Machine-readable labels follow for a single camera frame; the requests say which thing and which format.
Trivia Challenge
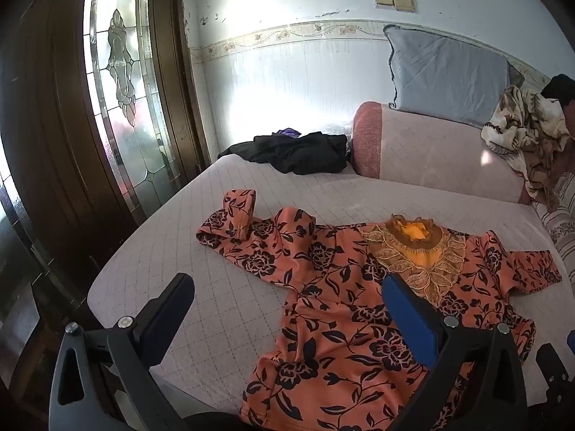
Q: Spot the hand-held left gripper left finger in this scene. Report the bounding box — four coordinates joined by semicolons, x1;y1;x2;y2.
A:
49;273;196;431

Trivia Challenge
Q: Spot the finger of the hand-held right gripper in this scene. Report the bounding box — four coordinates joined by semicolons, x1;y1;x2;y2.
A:
536;329;575;409

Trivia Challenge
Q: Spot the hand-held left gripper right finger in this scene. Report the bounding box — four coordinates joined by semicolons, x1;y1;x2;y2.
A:
382;273;528;431

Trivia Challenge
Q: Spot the orange floral shirt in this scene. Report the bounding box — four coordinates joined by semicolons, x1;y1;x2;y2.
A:
196;189;563;431

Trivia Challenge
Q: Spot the black clothes pile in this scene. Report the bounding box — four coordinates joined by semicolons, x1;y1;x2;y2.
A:
217;131;349;175

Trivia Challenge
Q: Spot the quilted bed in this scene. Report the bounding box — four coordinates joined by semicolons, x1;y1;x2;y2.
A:
87;153;575;431

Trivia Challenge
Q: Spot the striped floral quilt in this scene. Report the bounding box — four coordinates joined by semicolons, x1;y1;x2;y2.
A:
532;175;575;279

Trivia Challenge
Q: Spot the pink headboard cushion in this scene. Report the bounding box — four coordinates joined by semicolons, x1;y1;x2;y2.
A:
349;101;533;205

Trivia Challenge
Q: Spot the brown patterned blanket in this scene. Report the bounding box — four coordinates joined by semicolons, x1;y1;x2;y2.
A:
480;85;571;200

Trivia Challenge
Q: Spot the wooden stained glass door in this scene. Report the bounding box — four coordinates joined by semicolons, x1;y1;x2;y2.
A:
0;0;212;414

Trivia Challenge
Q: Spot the grey pillow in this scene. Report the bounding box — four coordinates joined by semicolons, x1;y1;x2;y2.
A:
383;24;524;129

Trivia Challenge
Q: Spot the dark cloth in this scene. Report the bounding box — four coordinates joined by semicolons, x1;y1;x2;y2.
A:
540;74;575;100

